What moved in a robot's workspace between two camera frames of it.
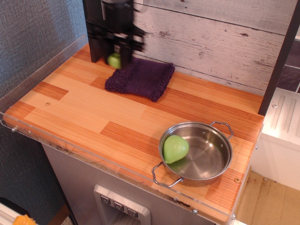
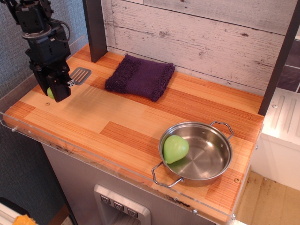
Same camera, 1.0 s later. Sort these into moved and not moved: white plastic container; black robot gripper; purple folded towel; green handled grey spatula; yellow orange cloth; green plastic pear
Moved: green handled grey spatula; black robot gripper
Not moved: purple folded towel; yellow orange cloth; green plastic pear; white plastic container
